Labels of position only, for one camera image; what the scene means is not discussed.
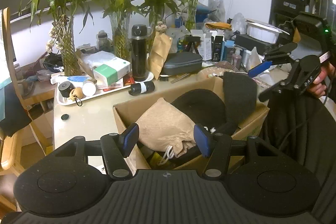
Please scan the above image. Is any black round speaker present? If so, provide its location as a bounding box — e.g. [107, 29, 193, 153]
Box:
[58, 81, 75, 98]

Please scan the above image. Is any green white tissue box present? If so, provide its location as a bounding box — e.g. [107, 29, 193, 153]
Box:
[93, 57, 131, 86]

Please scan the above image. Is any glass vase with bamboo right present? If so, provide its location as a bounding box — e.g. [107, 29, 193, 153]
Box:
[147, 11, 164, 53]

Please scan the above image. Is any rainbow ribbon cable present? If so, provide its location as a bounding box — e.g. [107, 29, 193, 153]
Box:
[170, 73, 190, 84]

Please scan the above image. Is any beige drawstring pouch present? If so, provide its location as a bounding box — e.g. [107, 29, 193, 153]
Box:
[136, 98, 196, 166]

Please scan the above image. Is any glass vase bamboo far right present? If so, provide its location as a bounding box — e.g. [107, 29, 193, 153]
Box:
[185, 6, 197, 31]

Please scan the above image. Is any black thermos bottle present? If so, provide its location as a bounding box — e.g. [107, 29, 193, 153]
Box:
[131, 24, 151, 82]

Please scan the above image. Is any black product box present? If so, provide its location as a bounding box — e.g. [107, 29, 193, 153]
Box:
[212, 36, 224, 62]

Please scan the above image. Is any tan pouch with carabiner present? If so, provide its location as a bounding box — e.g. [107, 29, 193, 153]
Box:
[70, 87, 84, 107]

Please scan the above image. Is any person right hand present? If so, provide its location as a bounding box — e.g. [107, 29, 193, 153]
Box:
[307, 61, 335, 98]

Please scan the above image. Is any cardboard box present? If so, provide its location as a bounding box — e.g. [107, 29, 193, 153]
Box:
[113, 72, 269, 172]

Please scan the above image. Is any blue white spray bottle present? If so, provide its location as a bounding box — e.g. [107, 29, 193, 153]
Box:
[50, 75, 88, 86]

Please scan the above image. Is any grey zip case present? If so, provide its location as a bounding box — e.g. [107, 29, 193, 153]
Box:
[161, 52, 203, 76]

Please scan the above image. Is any glass vase with bamboo left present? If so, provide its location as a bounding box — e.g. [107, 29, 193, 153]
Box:
[55, 14, 80, 76]

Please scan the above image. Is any yellow cloth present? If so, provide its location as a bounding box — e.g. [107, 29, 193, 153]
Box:
[205, 22, 232, 30]

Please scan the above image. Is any brown paper bag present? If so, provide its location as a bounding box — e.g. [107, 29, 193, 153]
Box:
[147, 32, 173, 80]

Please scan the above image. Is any white serving tray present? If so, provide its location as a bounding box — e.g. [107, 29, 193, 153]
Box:
[54, 72, 154, 106]

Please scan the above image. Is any black foam sponge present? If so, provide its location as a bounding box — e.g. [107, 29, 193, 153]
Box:
[222, 72, 257, 126]

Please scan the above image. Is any black garbage bag roll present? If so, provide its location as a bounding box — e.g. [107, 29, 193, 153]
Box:
[129, 81, 155, 96]

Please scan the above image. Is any small black tripod camera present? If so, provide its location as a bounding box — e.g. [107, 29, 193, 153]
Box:
[185, 35, 201, 54]

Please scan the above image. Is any white plastic tub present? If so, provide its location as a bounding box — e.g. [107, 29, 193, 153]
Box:
[246, 19, 290, 44]

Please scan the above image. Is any pink soap dispenser bottle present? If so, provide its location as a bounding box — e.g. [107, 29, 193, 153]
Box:
[231, 47, 242, 69]

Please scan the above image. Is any black button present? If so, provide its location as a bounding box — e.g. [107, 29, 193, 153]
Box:
[61, 114, 70, 121]

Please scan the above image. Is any black round cushion pad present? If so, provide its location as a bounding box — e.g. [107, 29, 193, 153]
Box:
[171, 89, 227, 130]

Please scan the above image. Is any wooden chair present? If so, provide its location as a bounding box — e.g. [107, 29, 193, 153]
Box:
[1, 7, 51, 176]

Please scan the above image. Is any glass vase with bamboo centre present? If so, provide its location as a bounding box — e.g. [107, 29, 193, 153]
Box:
[109, 12, 131, 61]

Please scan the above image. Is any white product box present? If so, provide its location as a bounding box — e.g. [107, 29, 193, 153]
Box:
[191, 30, 212, 61]

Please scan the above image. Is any white pill bottle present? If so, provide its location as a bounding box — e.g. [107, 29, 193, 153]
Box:
[82, 79, 97, 97]

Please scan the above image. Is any glass vase with bamboo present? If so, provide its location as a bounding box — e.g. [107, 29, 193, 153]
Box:
[55, 14, 80, 76]
[147, 11, 164, 53]
[109, 12, 131, 61]

